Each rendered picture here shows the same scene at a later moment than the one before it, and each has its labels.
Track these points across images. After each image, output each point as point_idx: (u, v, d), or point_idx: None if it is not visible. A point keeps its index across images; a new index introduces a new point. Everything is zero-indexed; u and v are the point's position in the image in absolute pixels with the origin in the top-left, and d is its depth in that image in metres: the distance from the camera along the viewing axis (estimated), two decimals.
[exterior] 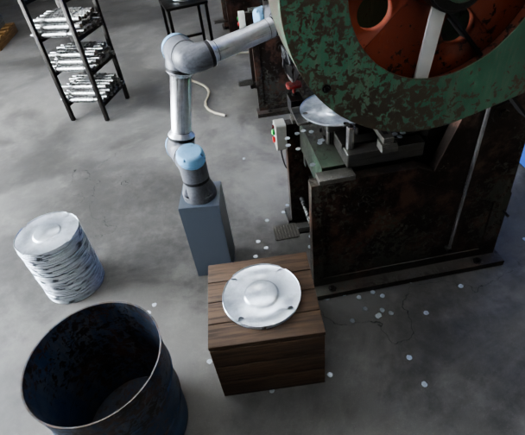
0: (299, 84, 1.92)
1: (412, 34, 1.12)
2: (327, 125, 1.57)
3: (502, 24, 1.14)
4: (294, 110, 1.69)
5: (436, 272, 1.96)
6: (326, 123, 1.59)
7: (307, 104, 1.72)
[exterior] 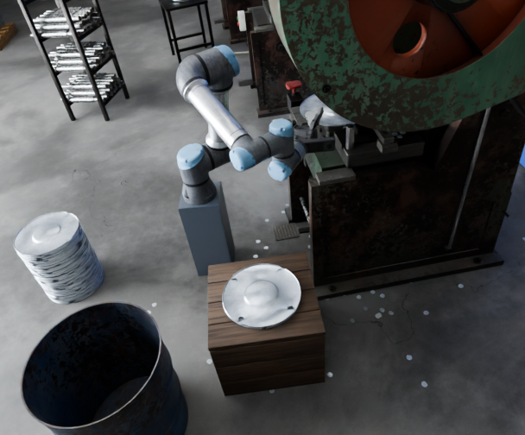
0: (299, 84, 1.92)
1: None
2: (338, 125, 1.56)
3: None
4: (294, 110, 1.69)
5: (436, 272, 1.96)
6: (336, 123, 1.58)
7: (306, 108, 1.69)
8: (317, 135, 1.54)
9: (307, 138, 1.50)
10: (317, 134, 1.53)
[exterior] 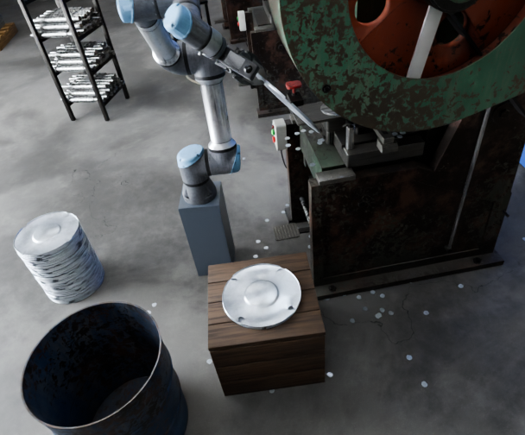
0: (299, 84, 1.92)
1: (407, 34, 1.12)
2: (270, 85, 1.27)
3: (496, 32, 1.15)
4: None
5: (436, 272, 1.96)
6: (270, 86, 1.29)
7: (265, 85, 1.46)
8: None
9: None
10: None
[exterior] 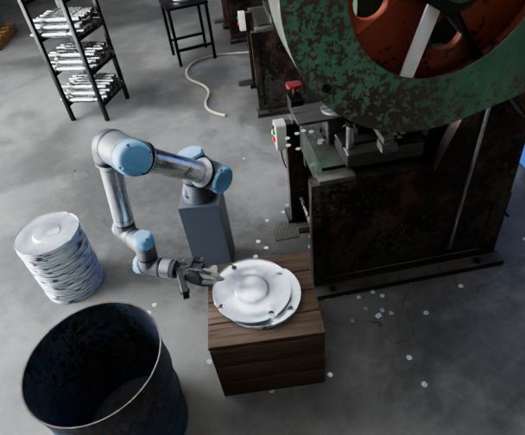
0: (299, 84, 1.92)
1: (403, 32, 1.11)
2: (211, 292, 1.54)
3: (488, 39, 1.16)
4: (294, 110, 1.69)
5: (436, 272, 1.96)
6: (216, 290, 1.55)
7: (252, 264, 1.64)
8: (198, 279, 1.59)
9: (185, 272, 1.60)
10: (198, 278, 1.59)
